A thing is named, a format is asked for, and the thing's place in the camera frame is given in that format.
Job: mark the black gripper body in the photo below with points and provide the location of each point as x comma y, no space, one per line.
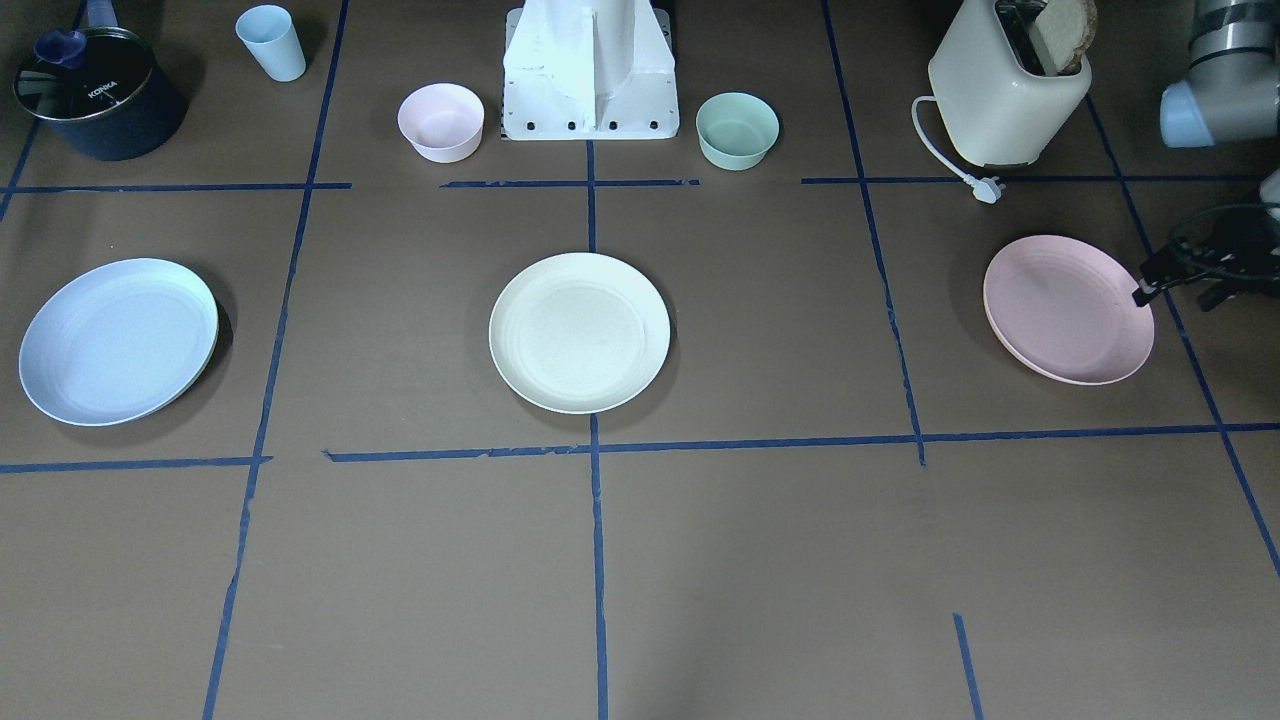
1243,243

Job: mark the bread slice in toaster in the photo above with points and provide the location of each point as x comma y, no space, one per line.
1061,33

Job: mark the pink plate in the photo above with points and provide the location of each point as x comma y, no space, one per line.
1065,309

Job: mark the pink bowl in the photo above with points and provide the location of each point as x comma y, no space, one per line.
443,122

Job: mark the cream plate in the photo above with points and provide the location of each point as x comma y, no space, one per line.
579,333

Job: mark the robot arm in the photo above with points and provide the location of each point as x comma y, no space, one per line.
1229,95

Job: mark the light blue cup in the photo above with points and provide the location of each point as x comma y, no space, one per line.
268,33

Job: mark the cream toaster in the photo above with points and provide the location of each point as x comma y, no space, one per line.
997,105

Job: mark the dark blue saucepan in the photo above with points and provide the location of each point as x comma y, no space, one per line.
100,88

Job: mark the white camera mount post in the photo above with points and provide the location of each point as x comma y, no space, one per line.
589,71

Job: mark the green bowl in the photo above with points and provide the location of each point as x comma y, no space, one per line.
736,130

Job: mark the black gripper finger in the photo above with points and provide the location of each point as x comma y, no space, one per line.
1150,286

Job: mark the blue plate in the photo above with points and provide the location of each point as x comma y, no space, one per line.
119,342

